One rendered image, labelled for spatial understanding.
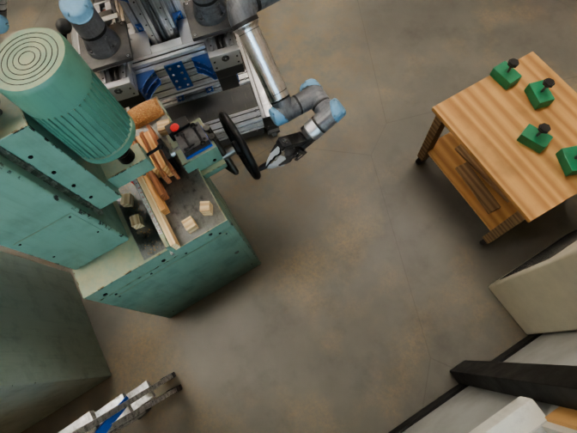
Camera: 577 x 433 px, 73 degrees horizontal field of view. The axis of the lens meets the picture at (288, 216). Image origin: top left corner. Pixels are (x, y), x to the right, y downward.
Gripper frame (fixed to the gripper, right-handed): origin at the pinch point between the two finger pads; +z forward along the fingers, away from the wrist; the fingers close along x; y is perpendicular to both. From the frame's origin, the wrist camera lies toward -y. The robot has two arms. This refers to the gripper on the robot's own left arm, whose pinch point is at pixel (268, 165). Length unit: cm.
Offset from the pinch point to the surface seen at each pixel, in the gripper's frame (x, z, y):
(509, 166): -46, -71, 60
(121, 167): 10, 24, -47
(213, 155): 6.2, 7.3, -21.9
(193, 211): -8.2, 21.1, -28.2
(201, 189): -2.2, 16.1, -25.0
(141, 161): 8.5, 18.1, -44.4
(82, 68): 11, -4, -76
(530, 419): -112, -28, -4
